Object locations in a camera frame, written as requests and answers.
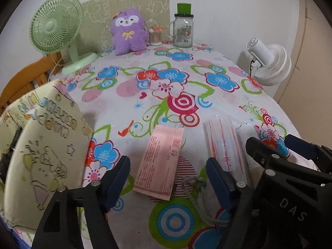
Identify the purple plush toy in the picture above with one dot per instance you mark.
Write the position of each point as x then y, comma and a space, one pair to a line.
129, 36

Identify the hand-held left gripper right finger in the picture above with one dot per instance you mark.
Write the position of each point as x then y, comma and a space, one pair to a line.
220, 179

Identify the white standing fan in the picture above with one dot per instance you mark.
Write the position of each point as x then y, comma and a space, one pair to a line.
272, 64

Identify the pink packet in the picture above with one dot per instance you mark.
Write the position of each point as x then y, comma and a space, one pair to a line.
158, 160

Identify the green desk fan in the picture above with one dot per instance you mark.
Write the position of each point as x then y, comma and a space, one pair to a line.
51, 26

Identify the glass jar with green lid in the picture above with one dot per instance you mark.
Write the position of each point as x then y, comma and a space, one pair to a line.
182, 33

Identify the floral tablecloth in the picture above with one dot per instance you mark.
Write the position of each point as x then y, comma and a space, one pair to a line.
160, 109

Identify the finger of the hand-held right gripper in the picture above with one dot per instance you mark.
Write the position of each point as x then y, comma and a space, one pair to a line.
259, 147
300, 145

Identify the yellow fabric storage box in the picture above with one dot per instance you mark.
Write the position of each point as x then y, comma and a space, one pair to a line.
46, 147

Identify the black plastic bag roll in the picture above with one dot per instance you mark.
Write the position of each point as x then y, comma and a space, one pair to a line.
6, 160

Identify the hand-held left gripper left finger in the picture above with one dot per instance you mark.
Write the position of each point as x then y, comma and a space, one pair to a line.
118, 179

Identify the beige door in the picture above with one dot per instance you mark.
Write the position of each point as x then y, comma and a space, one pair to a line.
311, 57

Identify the cotton swab container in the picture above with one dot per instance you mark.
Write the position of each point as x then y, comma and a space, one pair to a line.
156, 37

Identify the green patterned foam board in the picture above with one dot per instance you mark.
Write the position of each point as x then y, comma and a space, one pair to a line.
98, 13

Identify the wooden bed headboard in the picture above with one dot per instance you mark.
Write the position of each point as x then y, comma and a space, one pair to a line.
23, 75

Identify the white roll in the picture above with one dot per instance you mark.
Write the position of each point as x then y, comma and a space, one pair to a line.
245, 132

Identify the clear face mask pack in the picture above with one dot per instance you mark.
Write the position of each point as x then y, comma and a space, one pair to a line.
223, 140

